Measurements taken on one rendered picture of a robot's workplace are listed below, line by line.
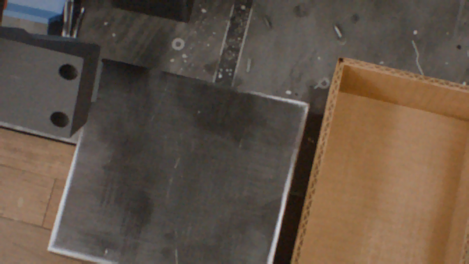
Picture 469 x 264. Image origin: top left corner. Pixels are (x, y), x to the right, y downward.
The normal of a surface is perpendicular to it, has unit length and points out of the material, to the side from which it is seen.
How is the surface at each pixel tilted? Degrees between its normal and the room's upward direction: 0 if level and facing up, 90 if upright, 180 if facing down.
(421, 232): 0
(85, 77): 91
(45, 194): 0
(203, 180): 0
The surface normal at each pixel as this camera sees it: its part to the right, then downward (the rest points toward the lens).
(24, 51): -0.12, 0.26
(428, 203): -0.01, -0.25
